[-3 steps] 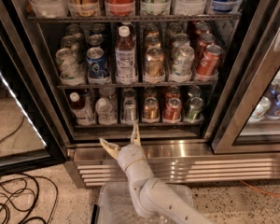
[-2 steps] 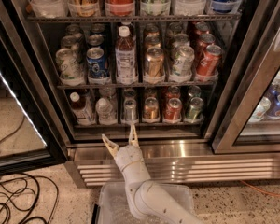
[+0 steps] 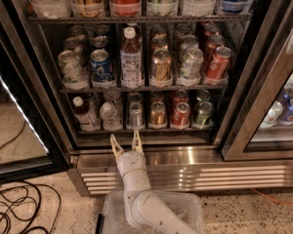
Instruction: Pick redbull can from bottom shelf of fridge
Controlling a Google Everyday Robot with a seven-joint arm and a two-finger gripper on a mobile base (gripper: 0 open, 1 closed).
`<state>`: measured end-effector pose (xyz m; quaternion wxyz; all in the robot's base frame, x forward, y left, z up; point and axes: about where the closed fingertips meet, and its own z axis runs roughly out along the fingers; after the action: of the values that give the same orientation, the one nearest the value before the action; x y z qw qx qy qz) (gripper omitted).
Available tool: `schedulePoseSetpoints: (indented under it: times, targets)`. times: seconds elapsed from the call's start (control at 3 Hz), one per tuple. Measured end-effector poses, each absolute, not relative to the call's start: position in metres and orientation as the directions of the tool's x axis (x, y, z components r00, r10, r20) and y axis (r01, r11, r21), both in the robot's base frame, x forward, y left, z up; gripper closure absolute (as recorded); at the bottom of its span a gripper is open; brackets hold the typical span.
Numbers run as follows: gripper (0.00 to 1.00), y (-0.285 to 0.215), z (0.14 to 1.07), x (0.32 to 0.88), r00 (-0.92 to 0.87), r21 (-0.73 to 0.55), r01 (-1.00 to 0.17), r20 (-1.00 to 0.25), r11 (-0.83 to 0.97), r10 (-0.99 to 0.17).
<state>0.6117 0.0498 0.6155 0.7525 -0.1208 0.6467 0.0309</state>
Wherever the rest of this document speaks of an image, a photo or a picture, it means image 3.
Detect clear plastic bin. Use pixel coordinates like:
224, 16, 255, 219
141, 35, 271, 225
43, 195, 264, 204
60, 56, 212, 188
102, 190, 205, 234

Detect gold can bottom shelf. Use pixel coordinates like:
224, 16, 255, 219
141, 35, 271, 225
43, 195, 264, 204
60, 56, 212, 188
149, 101, 167, 129

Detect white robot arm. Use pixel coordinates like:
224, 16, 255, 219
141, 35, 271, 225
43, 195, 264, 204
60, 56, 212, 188
110, 130, 198, 234

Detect silver blue redbull can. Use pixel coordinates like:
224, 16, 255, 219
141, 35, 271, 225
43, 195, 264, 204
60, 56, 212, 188
128, 102, 145, 129

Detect white sprite can middle shelf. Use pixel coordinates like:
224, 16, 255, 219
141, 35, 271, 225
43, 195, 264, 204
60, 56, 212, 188
177, 47, 203, 87

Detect red coke can middle shelf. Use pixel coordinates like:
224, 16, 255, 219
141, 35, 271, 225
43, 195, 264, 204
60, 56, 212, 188
204, 47, 232, 85

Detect gold can shelf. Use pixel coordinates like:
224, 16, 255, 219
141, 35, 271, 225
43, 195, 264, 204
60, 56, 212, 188
149, 101, 167, 129
150, 49, 173, 88

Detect red can bottom shelf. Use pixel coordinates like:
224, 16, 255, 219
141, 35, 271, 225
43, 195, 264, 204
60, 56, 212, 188
171, 102, 190, 129

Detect black cables on floor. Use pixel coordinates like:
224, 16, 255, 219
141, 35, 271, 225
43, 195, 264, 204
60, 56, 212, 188
0, 120, 63, 234

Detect blue pepsi can middle shelf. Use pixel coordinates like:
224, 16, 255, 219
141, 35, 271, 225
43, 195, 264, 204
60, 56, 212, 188
90, 49, 116, 88

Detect white green can middle shelf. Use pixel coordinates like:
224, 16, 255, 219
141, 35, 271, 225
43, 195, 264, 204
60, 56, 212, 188
58, 51, 89, 90

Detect brown tea bottle middle shelf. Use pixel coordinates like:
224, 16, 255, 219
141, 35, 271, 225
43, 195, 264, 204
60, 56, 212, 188
120, 26, 144, 89

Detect open glass fridge door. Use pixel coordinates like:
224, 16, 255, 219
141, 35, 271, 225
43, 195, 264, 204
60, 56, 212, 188
0, 0, 70, 184

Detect orange cable on floor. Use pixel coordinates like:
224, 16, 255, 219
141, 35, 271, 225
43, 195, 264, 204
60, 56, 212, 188
250, 188, 293, 208

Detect clear water bottle bottom shelf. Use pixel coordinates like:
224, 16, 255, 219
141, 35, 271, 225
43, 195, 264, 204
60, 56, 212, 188
100, 101, 122, 131

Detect gold can middle shelf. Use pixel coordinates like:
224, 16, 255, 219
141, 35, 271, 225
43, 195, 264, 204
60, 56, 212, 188
150, 49, 173, 88

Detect brown tea bottle bottom shelf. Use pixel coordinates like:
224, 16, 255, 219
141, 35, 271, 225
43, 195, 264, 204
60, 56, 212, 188
72, 97, 99, 132

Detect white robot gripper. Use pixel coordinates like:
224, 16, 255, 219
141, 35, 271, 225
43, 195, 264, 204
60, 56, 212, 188
110, 129, 147, 177

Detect brown tea bottle shelf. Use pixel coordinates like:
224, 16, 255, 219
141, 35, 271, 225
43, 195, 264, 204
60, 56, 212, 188
120, 26, 144, 89
72, 97, 99, 132

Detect stainless steel fridge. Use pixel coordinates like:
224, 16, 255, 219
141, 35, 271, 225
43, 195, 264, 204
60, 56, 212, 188
0, 0, 293, 196

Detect green can bottom shelf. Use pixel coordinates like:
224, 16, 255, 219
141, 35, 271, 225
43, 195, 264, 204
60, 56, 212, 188
192, 101, 214, 129

